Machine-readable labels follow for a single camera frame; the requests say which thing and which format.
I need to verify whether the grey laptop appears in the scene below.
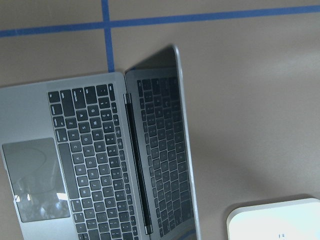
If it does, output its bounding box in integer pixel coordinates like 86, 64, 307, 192
0, 45, 200, 240

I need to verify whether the white desk lamp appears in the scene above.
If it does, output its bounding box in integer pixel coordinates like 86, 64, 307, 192
226, 198, 320, 240

